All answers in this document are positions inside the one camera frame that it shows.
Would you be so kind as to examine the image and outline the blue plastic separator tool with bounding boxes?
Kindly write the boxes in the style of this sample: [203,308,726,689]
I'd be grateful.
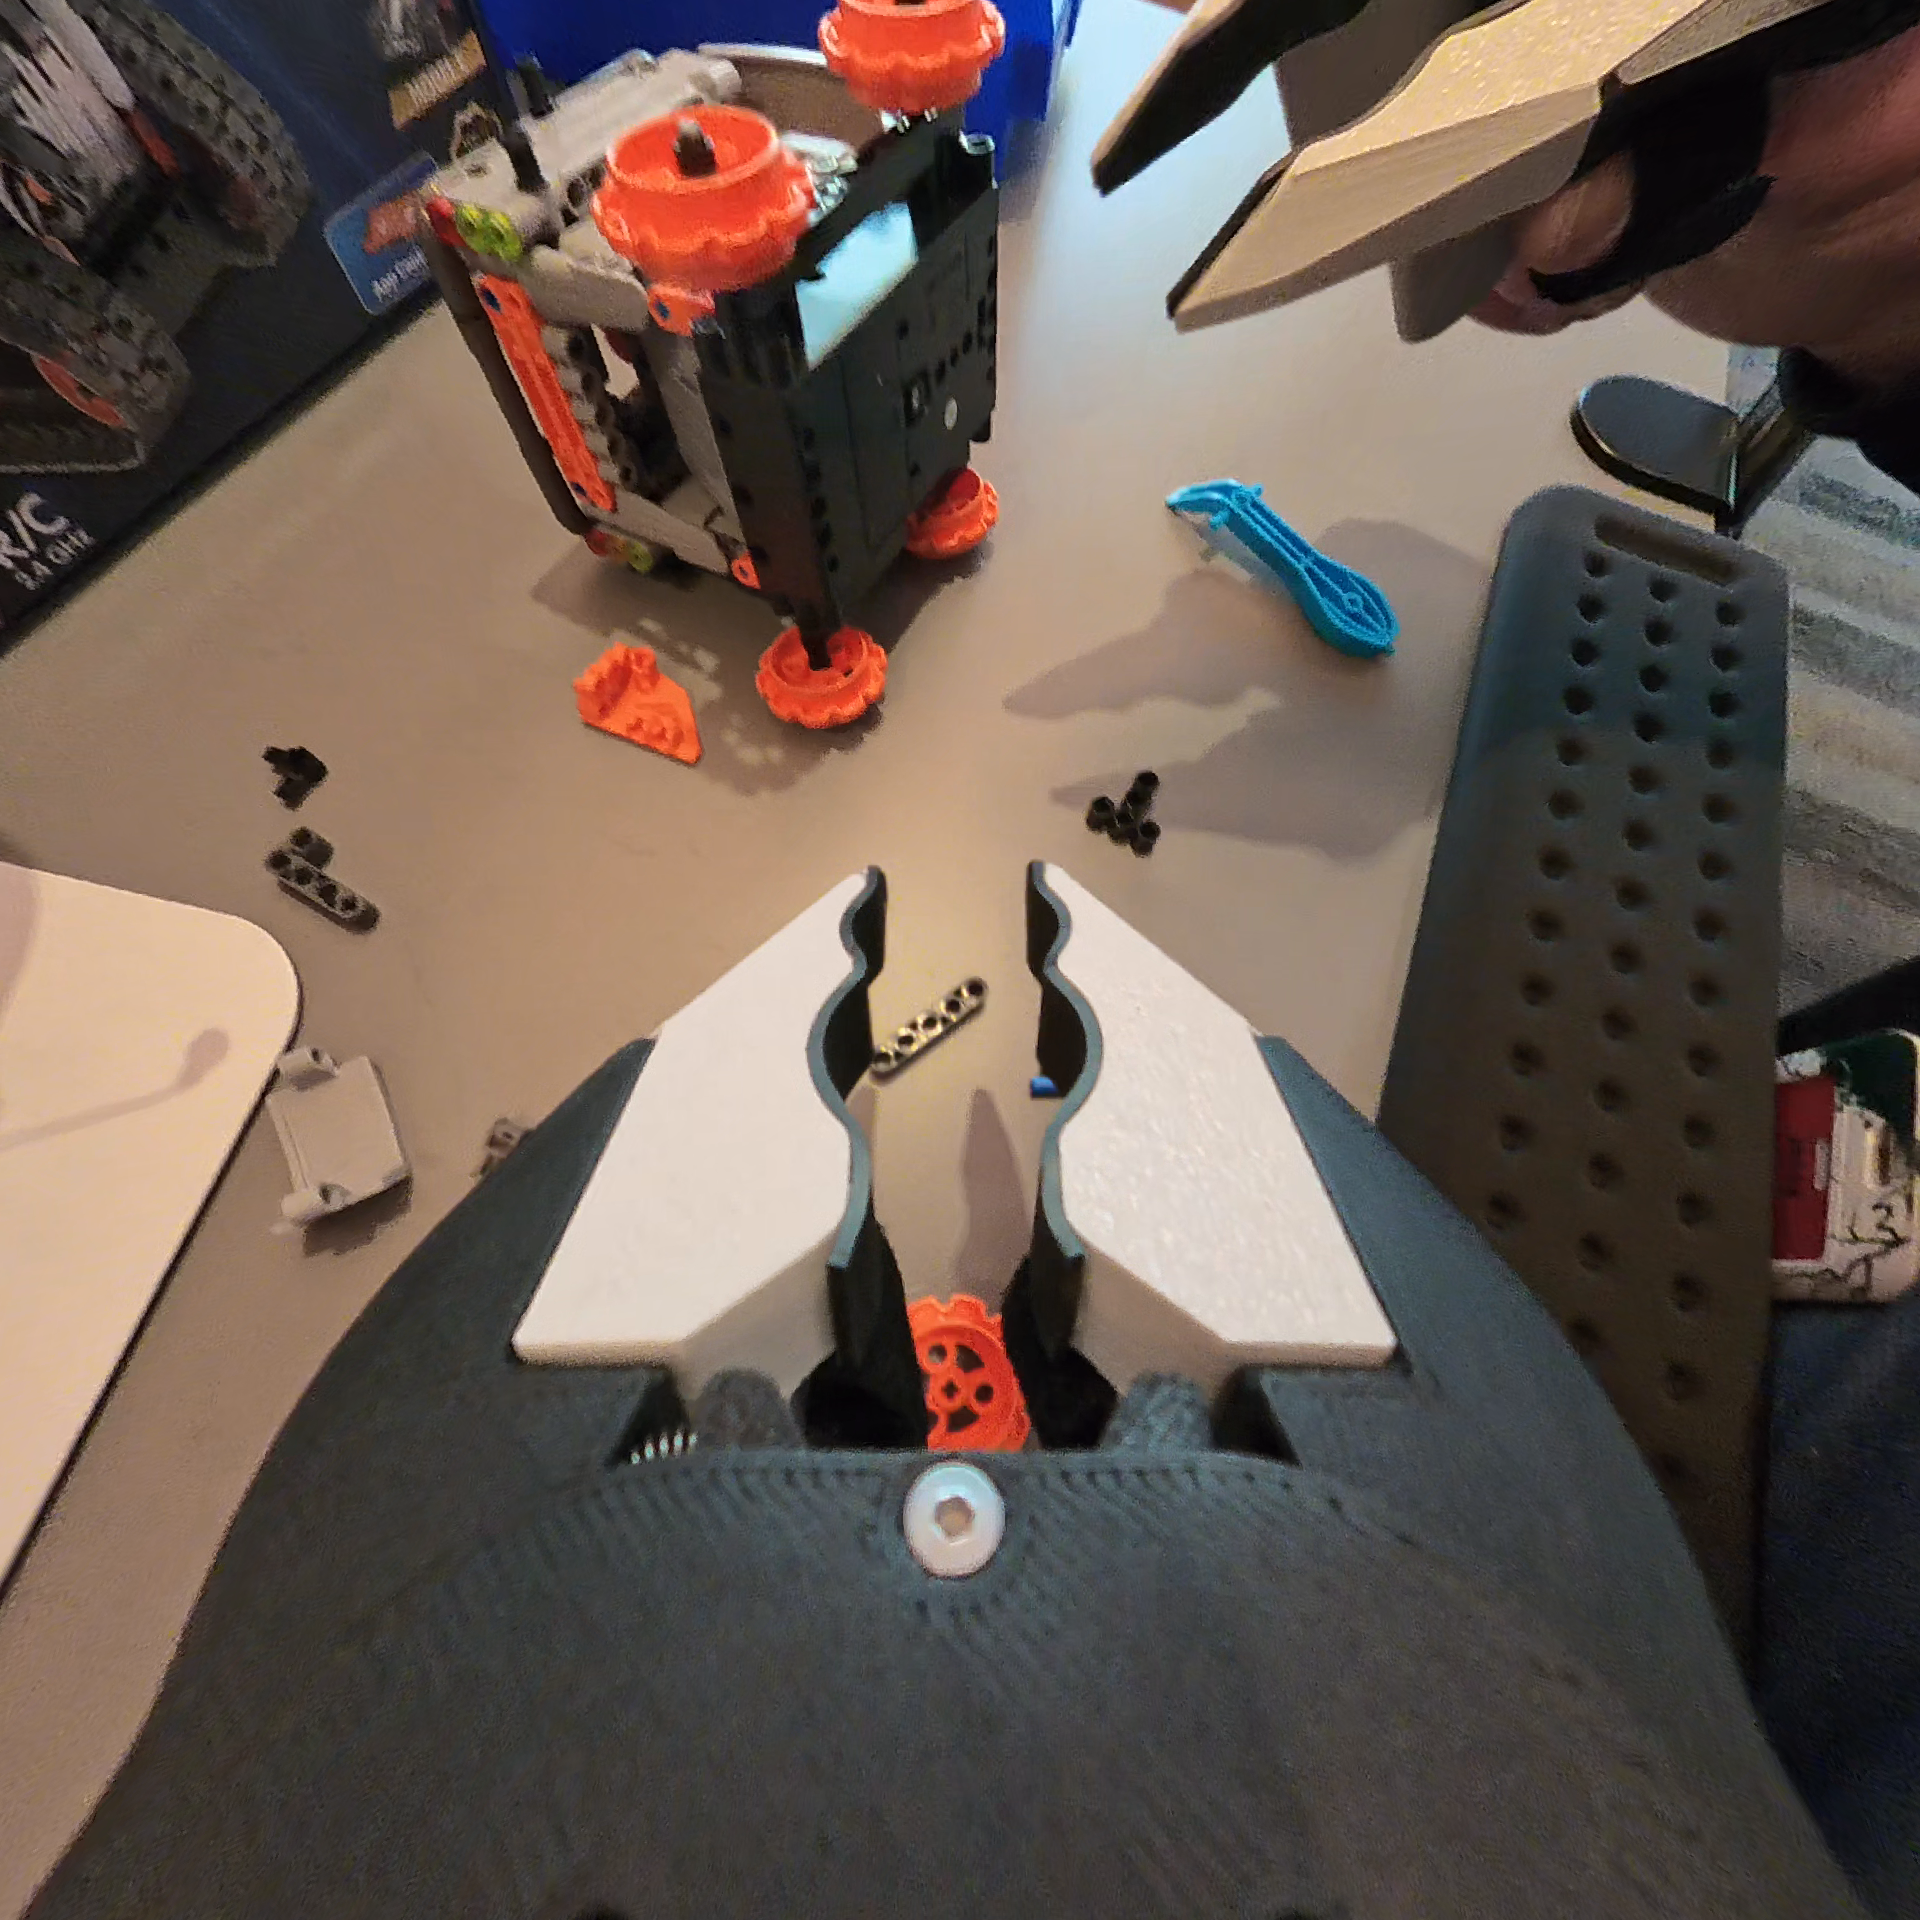
[1167,478,1401,658]

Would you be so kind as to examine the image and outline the person's right forearm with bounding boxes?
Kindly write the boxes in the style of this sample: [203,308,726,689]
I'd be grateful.
[1777,343,1920,495]

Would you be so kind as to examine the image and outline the black short beam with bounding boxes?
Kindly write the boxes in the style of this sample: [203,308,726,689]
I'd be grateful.
[266,824,382,935]

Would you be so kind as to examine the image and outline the orange wedge piece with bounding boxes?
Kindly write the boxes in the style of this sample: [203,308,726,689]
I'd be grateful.
[573,642,705,767]

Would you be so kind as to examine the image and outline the black straight beam with holes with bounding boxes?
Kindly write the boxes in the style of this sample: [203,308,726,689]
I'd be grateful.
[866,978,994,1081]

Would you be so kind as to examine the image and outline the blue plastic bin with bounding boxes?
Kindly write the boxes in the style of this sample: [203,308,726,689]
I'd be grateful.
[478,0,1085,140]

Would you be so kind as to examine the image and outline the black disc base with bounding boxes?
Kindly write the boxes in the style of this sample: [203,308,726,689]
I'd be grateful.
[1570,352,1823,529]

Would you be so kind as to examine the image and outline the orange toothed wheel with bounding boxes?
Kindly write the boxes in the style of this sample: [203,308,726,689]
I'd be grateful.
[902,1295,1039,1453]

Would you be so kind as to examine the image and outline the grey panel pieces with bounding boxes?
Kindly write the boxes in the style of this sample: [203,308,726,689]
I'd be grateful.
[268,1046,415,1226]

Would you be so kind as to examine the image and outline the person's right hand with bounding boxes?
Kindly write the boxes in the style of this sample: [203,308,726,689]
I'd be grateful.
[1477,41,1920,396]

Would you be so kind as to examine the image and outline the white patterned badge card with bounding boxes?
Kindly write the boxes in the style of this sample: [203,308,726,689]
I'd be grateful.
[1770,1031,1920,1310]

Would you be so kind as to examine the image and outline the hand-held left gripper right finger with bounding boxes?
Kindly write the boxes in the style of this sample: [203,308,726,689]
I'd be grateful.
[1002,858,1401,1449]

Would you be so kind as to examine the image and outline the toy robot model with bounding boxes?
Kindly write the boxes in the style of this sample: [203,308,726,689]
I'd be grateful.
[423,0,1003,730]

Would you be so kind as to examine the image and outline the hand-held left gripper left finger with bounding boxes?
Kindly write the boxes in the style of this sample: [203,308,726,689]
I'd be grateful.
[513,865,924,1449]

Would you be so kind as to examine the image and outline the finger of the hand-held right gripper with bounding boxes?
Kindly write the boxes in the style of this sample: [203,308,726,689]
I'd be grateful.
[1167,0,1761,336]
[1090,0,1490,199]

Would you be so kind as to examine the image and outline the dark perforated panel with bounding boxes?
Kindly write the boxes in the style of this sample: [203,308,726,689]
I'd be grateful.
[1377,485,1796,1665]

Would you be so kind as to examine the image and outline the robot kit box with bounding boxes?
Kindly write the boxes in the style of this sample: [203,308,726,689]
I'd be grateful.
[0,0,508,656]

